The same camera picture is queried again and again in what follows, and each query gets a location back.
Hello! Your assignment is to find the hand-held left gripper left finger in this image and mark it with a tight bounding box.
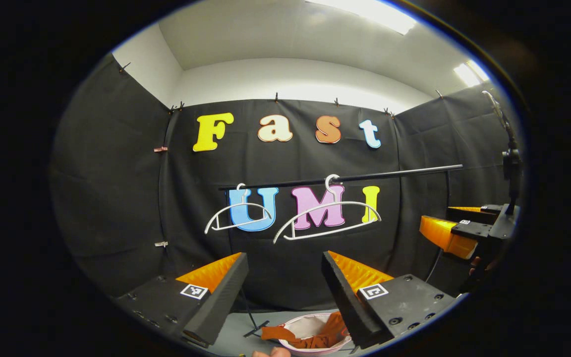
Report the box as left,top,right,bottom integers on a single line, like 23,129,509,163
114,252,250,349

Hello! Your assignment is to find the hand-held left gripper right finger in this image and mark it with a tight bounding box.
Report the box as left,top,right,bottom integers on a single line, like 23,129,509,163
321,250,467,349

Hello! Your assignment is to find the white laundry hamper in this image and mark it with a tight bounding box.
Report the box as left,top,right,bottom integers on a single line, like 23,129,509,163
278,313,354,356

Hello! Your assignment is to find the orange corduroy shirt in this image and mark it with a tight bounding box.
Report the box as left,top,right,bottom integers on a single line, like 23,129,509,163
261,311,349,350

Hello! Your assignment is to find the black clothes rack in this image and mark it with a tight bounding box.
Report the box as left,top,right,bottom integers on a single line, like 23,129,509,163
219,164,464,339

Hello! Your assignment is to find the white plastic hanger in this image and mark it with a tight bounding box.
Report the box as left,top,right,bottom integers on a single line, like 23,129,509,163
204,183,273,235
273,174,382,244

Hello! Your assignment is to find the small ceiling light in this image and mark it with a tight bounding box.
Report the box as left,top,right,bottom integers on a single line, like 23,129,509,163
453,59,490,87

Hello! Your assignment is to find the black backdrop cloth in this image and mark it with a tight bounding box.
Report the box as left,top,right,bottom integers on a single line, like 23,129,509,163
50,52,519,313

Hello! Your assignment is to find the row of black clips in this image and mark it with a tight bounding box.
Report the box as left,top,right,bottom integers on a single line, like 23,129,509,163
118,62,444,119

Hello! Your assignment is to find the thin black cable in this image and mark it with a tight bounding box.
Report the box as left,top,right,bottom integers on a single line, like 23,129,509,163
426,248,443,283

